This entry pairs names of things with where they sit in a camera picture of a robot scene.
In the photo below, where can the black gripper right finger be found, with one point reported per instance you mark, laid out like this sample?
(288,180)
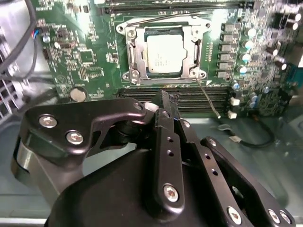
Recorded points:
(210,163)

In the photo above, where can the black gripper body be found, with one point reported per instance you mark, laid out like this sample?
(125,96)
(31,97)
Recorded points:
(106,201)

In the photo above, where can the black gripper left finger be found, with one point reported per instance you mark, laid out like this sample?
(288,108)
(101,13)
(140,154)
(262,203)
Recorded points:
(94,111)

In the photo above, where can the metal socket cover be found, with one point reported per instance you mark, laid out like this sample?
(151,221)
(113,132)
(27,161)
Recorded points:
(138,45)

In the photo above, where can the silver CPU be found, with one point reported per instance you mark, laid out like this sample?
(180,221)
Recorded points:
(165,52)

